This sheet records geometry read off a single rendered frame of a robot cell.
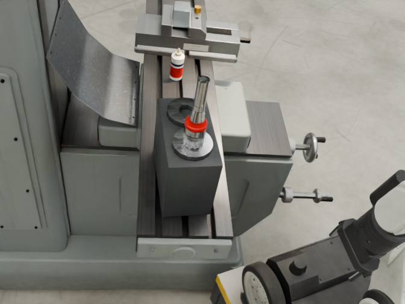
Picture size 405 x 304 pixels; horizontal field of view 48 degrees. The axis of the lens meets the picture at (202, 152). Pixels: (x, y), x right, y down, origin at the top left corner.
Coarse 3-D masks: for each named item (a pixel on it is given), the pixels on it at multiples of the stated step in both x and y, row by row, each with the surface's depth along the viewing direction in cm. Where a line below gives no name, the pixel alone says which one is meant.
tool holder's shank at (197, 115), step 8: (200, 80) 85; (208, 80) 86; (200, 88) 86; (208, 88) 87; (200, 96) 87; (200, 104) 89; (192, 112) 91; (200, 112) 91; (192, 120) 92; (200, 120) 92
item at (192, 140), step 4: (184, 128) 94; (184, 132) 95; (188, 132) 94; (192, 132) 93; (200, 132) 93; (204, 132) 95; (184, 136) 96; (188, 136) 95; (192, 136) 94; (196, 136) 94; (200, 136) 94; (204, 136) 96; (184, 140) 96; (188, 140) 95; (192, 140) 95; (196, 140) 95; (200, 140) 95; (184, 144) 97; (188, 144) 96; (192, 144) 96; (196, 144) 96; (200, 144) 97; (192, 148) 97; (196, 148) 97
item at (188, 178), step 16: (160, 112) 105; (176, 112) 104; (208, 112) 107; (160, 128) 105; (176, 128) 102; (208, 128) 104; (160, 144) 106; (176, 144) 97; (208, 144) 99; (160, 160) 107; (176, 160) 96; (192, 160) 96; (208, 160) 97; (160, 176) 108; (176, 176) 97; (192, 176) 98; (208, 176) 99; (160, 192) 109; (176, 192) 101; (192, 192) 102; (208, 192) 103; (176, 208) 106; (192, 208) 107; (208, 208) 108
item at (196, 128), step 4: (188, 116) 95; (188, 120) 94; (204, 120) 94; (184, 124) 94; (188, 124) 93; (192, 124) 93; (200, 124) 93; (204, 124) 94; (188, 128) 93; (192, 128) 93; (196, 128) 93; (200, 128) 93; (204, 128) 93; (196, 132) 93
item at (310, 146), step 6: (288, 138) 171; (306, 138) 176; (312, 138) 170; (318, 138) 170; (324, 138) 170; (294, 144) 170; (300, 144) 173; (306, 144) 174; (312, 144) 169; (294, 150) 170; (306, 150) 174; (312, 150) 169; (306, 156) 176; (312, 156) 170
